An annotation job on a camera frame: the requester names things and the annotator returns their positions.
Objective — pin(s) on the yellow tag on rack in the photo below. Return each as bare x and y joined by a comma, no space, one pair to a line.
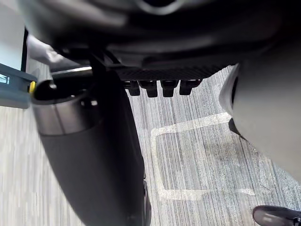
32,87

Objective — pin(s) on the pale grey rounded object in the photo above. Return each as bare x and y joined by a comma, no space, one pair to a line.
40,50

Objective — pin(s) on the silver robot leg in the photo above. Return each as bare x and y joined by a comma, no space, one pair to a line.
270,106

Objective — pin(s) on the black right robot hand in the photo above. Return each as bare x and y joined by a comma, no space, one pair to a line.
164,42

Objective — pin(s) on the dark robot foot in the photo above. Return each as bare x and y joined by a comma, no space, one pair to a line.
275,216

